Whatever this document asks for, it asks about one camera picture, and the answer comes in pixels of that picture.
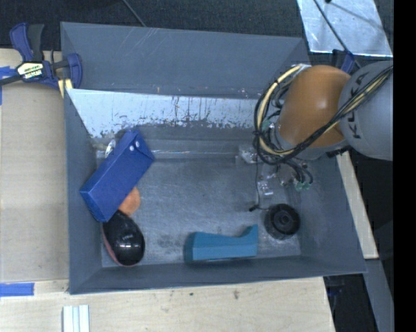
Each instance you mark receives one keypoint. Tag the orange ball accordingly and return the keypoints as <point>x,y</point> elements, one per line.
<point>131,202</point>

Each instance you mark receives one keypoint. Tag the blue cardboard box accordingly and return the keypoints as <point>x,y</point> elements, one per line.
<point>118,175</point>

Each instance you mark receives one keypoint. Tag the teal foam block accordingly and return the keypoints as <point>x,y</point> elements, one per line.
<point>218,246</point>

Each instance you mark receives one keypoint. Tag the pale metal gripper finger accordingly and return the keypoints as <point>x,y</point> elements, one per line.
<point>266,186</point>
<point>246,154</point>

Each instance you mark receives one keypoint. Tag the grey metal bin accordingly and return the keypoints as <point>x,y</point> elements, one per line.
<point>201,192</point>

